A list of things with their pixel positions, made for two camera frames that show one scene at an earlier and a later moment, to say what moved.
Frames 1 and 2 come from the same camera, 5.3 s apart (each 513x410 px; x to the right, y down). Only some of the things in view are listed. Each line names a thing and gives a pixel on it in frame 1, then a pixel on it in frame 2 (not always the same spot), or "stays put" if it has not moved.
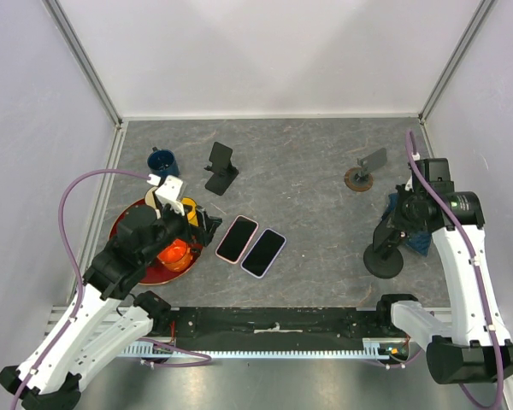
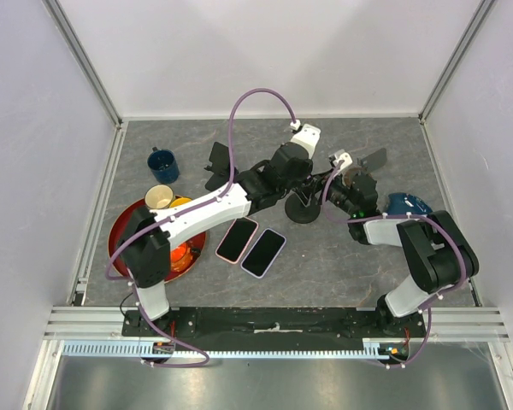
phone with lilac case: [263, 253] stays put
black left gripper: [208, 225] → [304, 174]
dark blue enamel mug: [162, 161] stays put
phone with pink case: [237, 239] stays put
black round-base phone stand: [384, 258] → [304, 204]
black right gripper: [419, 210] → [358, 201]
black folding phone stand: [223, 172] stays put
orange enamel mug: [176, 256] stays put
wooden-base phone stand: [360, 179] stays put
